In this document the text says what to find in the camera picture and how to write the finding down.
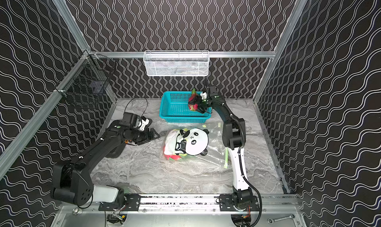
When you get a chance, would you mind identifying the pink dragon fruit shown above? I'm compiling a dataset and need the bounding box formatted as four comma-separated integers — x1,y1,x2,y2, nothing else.
188,88,199,112
163,145,188,161

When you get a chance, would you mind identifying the clear zip-top bag green seal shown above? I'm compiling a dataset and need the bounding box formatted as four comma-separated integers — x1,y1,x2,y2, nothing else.
163,122,228,168

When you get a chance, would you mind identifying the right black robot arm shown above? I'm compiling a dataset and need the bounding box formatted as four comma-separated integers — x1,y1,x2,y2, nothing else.
188,86,253,210

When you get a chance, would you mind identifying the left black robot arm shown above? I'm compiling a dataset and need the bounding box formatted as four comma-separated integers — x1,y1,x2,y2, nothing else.
50,113,160,210

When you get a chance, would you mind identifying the black round pad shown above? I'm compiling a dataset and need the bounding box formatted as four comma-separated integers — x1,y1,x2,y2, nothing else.
106,143,126,159

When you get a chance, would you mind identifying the teal plastic basket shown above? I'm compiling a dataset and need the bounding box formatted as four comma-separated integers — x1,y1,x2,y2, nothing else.
159,91,211,123

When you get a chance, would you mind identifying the silver wrench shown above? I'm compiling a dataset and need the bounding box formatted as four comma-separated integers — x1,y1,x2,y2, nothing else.
267,215,295,225

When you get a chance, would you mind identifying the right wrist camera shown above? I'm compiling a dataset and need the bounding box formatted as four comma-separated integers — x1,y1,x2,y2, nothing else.
200,92,208,101

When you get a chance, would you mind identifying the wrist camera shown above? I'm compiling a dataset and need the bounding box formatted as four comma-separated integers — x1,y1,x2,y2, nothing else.
200,92,208,101
138,116,152,131

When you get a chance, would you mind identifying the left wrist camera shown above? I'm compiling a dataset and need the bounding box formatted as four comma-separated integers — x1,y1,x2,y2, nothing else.
138,116,152,131

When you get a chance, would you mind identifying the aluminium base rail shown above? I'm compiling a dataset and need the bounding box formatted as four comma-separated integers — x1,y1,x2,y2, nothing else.
78,194,299,215

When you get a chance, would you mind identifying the white wire mesh basket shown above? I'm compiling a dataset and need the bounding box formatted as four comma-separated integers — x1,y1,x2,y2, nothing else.
143,50,210,77

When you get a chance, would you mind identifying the black wire mesh basket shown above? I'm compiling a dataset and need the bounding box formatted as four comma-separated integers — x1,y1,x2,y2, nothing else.
59,54,116,110

